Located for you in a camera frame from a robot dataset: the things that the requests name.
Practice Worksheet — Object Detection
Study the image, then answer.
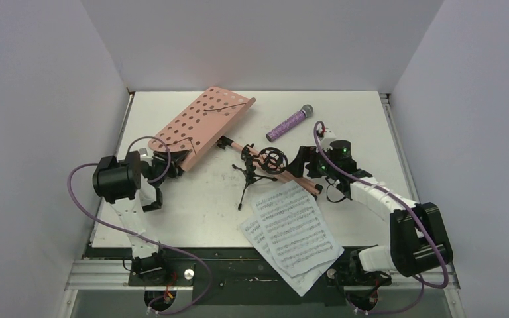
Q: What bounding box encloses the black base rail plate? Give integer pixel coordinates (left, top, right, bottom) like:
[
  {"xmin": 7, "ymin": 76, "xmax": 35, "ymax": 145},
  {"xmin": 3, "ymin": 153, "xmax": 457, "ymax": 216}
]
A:
[{"xmin": 84, "ymin": 246, "xmax": 392, "ymax": 311}]

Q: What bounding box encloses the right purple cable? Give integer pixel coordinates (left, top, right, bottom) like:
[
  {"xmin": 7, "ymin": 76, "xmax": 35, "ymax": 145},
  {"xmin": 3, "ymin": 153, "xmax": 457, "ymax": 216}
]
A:
[{"xmin": 313, "ymin": 121, "xmax": 450, "ymax": 317}]

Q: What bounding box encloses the sheet music page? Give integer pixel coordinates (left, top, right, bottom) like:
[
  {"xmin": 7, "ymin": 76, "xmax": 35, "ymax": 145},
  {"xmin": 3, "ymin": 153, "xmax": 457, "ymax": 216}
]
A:
[
  {"xmin": 251, "ymin": 181, "xmax": 343, "ymax": 277},
  {"xmin": 241, "ymin": 216, "xmax": 343, "ymax": 297}
]

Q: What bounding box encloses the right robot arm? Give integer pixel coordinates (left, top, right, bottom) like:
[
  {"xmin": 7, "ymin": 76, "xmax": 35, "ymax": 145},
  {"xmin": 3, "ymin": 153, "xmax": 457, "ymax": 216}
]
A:
[{"xmin": 287, "ymin": 140, "xmax": 453, "ymax": 288}]

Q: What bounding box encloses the purple glitter microphone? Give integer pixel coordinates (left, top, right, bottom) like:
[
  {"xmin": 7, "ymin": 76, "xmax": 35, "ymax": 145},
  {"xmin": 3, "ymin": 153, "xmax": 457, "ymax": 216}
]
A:
[{"xmin": 266, "ymin": 104, "xmax": 314, "ymax": 142}]

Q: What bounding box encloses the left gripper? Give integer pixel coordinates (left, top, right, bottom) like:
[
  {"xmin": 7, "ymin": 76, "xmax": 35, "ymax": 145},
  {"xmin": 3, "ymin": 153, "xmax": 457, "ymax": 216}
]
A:
[{"xmin": 151, "ymin": 150, "xmax": 190, "ymax": 189}]

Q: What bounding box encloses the black mini tripod mic stand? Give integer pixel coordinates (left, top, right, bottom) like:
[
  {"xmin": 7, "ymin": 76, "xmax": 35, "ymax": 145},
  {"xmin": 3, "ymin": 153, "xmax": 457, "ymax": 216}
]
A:
[{"xmin": 232, "ymin": 145, "xmax": 288, "ymax": 211}]

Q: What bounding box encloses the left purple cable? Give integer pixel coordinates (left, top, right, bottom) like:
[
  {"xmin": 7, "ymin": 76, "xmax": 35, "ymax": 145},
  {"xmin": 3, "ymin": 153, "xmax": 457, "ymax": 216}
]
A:
[{"xmin": 66, "ymin": 136, "xmax": 213, "ymax": 317}]

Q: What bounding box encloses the pink music stand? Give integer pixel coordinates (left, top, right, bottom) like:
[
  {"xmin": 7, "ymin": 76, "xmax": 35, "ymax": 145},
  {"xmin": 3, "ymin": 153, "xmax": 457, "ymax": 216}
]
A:
[{"xmin": 148, "ymin": 86, "xmax": 324, "ymax": 195}]

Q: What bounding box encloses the purple cable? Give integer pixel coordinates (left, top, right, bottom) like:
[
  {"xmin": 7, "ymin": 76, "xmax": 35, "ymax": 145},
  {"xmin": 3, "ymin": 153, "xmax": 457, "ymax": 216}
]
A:
[
  {"xmin": 313, "ymin": 121, "xmax": 450, "ymax": 317},
  {"xmin": 66, "ymin": 136, "xmax": 213, "ymax": 317}
]

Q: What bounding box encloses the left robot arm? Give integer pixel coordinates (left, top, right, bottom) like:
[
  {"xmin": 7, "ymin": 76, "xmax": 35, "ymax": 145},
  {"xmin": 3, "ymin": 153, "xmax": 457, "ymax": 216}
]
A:
[{"xmin": 92, "ymin": 148, "xmax": 190, "ymax": 286}]

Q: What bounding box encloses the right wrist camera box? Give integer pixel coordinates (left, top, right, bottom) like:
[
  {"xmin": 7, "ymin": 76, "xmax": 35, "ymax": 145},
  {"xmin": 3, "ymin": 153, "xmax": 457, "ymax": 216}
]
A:
[{"xmin": 317, "ymin": 128, "xmax": 337, "ymax": 143}]

